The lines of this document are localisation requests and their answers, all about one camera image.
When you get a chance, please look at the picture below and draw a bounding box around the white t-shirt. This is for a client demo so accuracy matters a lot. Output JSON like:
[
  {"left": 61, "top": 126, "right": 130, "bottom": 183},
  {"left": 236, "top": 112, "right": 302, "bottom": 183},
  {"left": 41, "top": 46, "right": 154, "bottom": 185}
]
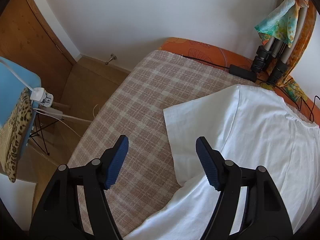
[{"left": 126, "top": 85, "right": 319, "bottom": 239}]

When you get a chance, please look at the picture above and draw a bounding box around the leopard print cloth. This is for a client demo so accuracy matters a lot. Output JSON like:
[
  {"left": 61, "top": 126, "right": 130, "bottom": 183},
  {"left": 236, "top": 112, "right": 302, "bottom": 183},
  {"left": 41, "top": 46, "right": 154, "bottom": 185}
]
[{"left": 1, "top": 88, "right": 33, "bottom": 183}]

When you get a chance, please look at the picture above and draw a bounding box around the pink plaid bed blanket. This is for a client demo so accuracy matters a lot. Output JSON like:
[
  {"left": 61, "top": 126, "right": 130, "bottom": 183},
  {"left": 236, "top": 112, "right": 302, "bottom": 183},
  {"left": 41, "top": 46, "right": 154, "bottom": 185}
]
[{"left": 68, "top": 50, "right": 247, "bottom": 236}]

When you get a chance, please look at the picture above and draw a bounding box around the white clip plug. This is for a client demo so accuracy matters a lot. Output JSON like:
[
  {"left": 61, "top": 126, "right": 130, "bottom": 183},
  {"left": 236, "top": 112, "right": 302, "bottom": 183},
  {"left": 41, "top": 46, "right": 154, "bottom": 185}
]
[{"left": 30, "top": 87, "right": 54, "bottom": 107}]

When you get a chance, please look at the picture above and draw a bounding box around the black power adapter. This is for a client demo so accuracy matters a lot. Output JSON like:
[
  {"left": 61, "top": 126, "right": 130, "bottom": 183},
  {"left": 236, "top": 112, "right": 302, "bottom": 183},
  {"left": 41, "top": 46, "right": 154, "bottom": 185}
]
[{"left": 229, "top": 64, "right": 257, "bottom": 82}]

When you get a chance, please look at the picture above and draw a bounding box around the blue chair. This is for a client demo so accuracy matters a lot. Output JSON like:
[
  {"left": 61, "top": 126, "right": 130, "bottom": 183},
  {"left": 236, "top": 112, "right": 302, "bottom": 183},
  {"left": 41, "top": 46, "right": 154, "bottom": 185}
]
[{"left": 1, "top": 57, "right": 42, "bottom": 157}]

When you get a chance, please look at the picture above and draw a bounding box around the grey folded tripod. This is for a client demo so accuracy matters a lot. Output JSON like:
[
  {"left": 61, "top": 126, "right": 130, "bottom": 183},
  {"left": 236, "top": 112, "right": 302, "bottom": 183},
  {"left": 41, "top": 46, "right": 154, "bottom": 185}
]
[{"left": 250, "top": 8, "right": 313, "bottom": 85}]

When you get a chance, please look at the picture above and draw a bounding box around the metal door stopper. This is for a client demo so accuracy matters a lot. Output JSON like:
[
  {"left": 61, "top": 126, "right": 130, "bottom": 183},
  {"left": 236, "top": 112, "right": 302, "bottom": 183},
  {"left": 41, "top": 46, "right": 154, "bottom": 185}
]
[{"left": 105, "top": 54, "right": 117, "bottom": 65}]

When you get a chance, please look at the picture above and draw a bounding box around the orange floral bed sheet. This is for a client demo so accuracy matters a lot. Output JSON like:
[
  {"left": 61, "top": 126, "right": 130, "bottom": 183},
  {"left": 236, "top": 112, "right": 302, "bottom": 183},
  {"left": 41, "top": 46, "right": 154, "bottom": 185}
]
[{"left": 159, "top": 37, "right": 319, "bottom": 124}]

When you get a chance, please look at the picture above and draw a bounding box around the wooden door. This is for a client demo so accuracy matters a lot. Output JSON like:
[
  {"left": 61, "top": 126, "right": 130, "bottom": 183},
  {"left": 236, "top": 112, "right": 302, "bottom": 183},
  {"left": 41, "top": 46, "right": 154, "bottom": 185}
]
[{"left": 1, "top": 0, "right": 76, "bottom": 102}]

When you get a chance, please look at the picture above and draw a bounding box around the colourful floral scarf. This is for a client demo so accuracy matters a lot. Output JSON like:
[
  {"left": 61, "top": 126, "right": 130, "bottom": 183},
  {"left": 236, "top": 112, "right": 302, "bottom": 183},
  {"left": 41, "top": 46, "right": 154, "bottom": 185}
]
[{"left": 255, "top": 0, "right": 309, "bottom": 47}]

